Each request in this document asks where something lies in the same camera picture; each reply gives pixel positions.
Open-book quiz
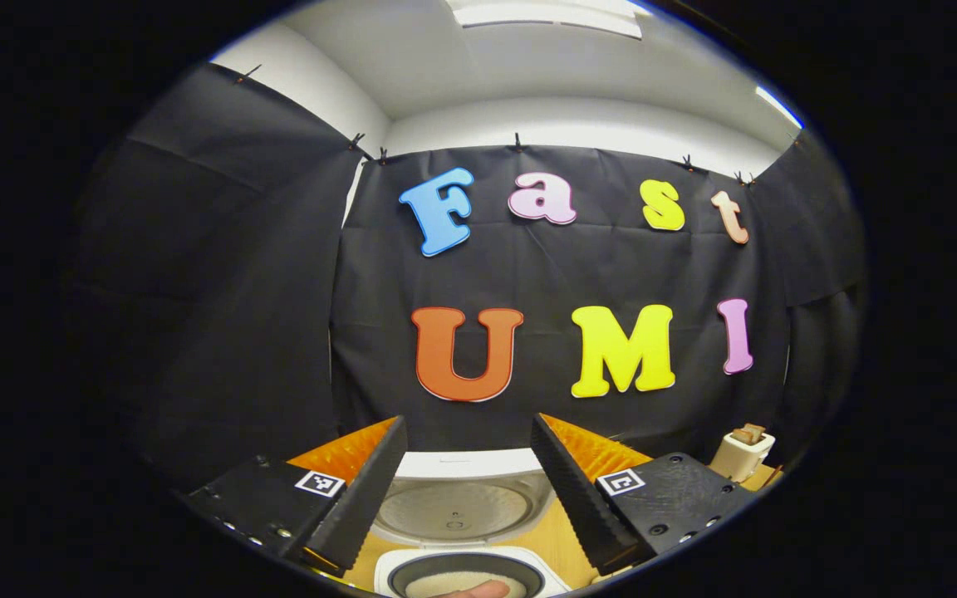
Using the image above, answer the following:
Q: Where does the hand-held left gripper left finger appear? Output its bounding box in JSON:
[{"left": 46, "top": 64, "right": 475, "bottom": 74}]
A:
[{"left": 179, "top": 415, "right": 410, "bottom": 578}]

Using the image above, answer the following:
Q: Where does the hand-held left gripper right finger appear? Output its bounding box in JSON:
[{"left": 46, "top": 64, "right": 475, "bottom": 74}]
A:
[{"left": 530, "top": 413, "right": 758, "bottom": 577}]

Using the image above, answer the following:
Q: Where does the white rice cooker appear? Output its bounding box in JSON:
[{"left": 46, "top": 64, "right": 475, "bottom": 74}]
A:
[{"left": 371, "top": 448, "right": 572, "bottom": 598}]

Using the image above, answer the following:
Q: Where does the white toaster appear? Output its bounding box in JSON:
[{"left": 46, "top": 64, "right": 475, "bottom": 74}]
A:
[{"left": 709, "top": 424, "right": 777, "bottom": 483}]

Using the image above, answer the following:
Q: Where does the black backdrop cloth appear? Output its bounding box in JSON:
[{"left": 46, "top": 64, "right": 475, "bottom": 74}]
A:
[{"left": 71, "top": 62, "right": 866, "bottom": 491}]

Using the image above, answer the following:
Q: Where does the small ceiling light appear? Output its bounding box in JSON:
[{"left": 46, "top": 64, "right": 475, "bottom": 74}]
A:
[{"left": 757, "top": 85, "right": 803, "bottom": 130}]

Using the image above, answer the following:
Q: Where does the large ceiling light panel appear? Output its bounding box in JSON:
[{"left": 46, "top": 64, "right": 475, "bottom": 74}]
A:
[{"left": 445, "top": 0, "right": 644, "bottom": 40}]

